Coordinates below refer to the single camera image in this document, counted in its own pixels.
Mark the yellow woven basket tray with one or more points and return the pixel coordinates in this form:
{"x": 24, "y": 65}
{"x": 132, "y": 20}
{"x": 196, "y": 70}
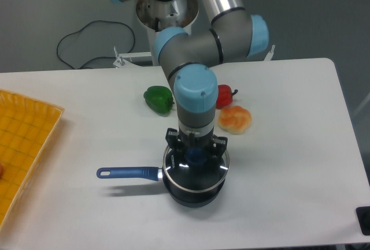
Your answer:
{"x": 27, "y": 125}

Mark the orange twisted bread roll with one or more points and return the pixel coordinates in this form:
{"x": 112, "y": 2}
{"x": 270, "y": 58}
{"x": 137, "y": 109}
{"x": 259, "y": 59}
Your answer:
{"x": 234, "y": 119}

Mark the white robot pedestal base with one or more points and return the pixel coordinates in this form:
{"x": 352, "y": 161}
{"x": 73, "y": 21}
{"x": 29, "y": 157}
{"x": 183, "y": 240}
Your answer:
{"x": 155, "y": 16}

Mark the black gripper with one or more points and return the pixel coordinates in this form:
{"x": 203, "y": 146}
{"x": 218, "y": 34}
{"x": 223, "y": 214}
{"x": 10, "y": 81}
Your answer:
{"x": 178, "y": 141}

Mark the blue handled saucepan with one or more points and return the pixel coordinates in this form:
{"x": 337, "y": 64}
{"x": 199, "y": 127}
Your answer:
{"x": 193, "y": 200}

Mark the glass lid with blue knob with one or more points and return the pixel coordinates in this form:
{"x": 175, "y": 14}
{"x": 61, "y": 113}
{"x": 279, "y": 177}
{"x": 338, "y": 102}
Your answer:
{"x": 194, "y": 170}

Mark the green bell pepper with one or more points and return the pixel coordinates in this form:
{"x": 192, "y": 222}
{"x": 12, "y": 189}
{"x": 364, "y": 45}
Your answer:
{"x": 159, "y": 99}

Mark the red bell pepper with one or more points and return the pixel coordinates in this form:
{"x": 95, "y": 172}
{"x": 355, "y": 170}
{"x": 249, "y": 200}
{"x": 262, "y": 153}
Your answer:
{"x": 225, "y": 96}

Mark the black device at table corner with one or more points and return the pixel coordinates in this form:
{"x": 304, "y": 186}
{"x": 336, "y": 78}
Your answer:
{"x": 363, "y": 215}

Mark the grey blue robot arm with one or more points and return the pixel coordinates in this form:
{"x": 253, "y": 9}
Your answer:
{"x": 186, "y": 60}

